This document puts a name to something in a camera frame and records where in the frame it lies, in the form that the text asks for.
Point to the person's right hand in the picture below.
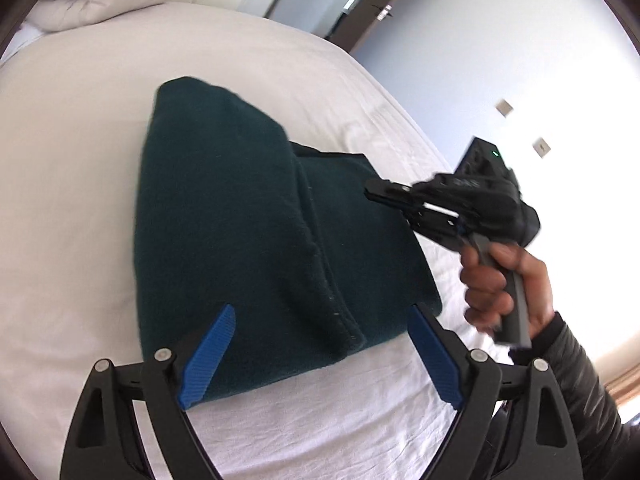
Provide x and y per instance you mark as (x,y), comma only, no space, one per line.
(530,285)

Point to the wall switch plate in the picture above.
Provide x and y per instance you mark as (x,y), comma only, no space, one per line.
(541,146)
(504,108)

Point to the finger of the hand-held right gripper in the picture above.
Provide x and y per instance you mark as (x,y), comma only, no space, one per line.
(435,225)
(395,191)

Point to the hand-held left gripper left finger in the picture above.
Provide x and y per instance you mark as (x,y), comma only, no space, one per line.
(207,360)

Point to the bed with white sheet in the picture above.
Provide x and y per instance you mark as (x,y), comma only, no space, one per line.
(75,185)

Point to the black box device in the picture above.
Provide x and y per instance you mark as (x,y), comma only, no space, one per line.
(482,157)

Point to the person's right forearm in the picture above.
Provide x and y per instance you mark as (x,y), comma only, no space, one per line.
(590,395)

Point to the dark green sweater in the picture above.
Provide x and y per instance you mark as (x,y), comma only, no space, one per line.
(225,210)

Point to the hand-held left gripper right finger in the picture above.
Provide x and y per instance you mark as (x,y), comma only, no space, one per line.
(435,355)

